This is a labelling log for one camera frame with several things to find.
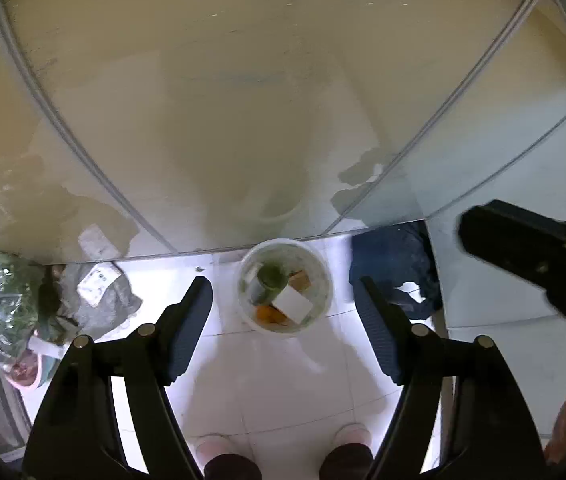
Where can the pink and green bowl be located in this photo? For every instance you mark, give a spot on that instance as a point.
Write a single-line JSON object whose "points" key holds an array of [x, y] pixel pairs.
{"points": [[30, 372]]}

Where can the person's right leg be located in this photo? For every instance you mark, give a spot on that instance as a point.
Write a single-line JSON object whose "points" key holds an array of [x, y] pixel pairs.
{"points": [[345, 462]]}

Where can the person's left leg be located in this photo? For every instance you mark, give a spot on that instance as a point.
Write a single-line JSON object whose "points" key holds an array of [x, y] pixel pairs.
{"points": [[233, 469]]}

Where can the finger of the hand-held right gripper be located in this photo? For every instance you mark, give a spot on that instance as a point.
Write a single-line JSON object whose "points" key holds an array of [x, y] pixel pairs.
{"points": [[508, 240]]}

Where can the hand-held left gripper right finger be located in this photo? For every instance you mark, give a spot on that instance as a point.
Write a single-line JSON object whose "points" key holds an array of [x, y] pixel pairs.
{"points": [[378, 330]]}

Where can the small white box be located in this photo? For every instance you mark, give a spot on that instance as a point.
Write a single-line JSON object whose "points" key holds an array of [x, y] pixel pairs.
{"points": [[293, 305]]}

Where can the clear bag of vegetables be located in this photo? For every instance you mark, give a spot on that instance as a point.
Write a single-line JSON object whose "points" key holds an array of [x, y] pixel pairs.
{"points": [[3, 305]]}

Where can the dark blue cloth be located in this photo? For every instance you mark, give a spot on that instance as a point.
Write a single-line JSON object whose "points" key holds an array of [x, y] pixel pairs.
{"points": [[388, 260]]}

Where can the brown cardboard piece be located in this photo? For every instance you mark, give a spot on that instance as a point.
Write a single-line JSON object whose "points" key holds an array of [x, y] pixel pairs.
{"points": [[300, 281]]}

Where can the orange peel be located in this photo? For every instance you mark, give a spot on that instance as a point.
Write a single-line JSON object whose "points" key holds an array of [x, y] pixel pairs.
{"points": [[269, 316]]}

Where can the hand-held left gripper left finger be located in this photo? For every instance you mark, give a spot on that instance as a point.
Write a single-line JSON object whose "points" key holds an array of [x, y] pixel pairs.
{"points": [[188, 330]]}

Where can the white plastic bucket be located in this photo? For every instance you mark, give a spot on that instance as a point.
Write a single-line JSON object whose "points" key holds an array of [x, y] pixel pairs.
{"points": [[320, 280]]}

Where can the glass sliding door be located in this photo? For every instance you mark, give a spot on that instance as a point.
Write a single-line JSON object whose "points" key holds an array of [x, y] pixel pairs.
{"points": [[213, 110]]}

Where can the small dark glass bottle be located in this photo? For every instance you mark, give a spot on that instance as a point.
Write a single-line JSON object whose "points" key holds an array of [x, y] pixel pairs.
{"points": [[269, 280]]}

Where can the grey bag with label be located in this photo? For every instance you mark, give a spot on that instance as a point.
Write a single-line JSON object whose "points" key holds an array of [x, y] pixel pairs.
{"points": [[108, 305]]}

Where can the person's leg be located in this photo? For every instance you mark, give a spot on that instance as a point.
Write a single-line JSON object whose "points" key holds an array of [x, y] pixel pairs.
{"points": [[233, 469], [345, 462]]}

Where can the pink slipper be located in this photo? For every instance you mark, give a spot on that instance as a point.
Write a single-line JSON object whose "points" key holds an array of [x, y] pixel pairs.
{"points": [[353, 434], [215, 445]]}

